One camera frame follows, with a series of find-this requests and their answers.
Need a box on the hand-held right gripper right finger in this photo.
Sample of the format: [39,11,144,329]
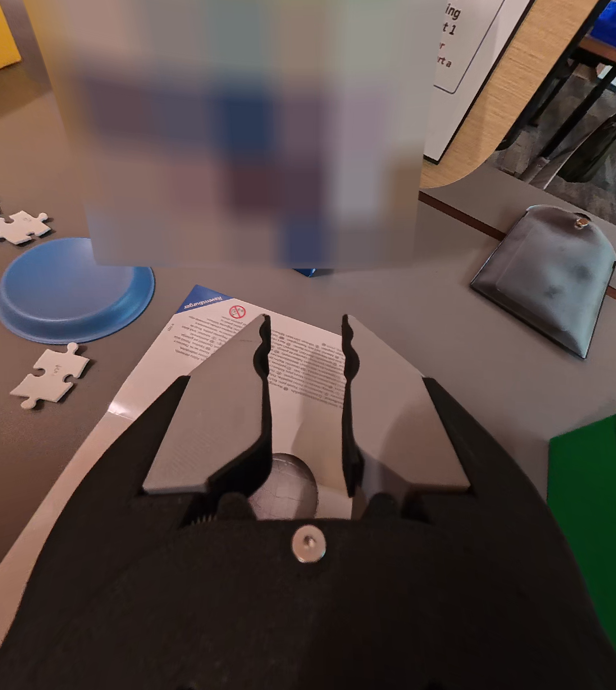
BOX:
[341,314,470,498]

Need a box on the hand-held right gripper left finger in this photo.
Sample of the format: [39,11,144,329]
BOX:
[142,314,273,496]

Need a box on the white puzzle piece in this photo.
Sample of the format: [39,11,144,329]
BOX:
[0,210,51,247]
[9,343,91,410]

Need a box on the printed instruction leaflet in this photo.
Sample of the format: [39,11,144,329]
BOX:
[0,285,354,621]

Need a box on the blue round plastic stand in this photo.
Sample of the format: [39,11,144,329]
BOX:
[0,238,155,345]

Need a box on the grey plastic pouch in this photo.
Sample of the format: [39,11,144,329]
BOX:
[470,204,616,360]

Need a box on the green cloth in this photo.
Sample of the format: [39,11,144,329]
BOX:
[547,396,616,690]

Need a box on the white sign board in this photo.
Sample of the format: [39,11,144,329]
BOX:
[423,0,535,166]

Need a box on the dark metal table frame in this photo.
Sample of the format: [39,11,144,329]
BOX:
[497,0,616,184]

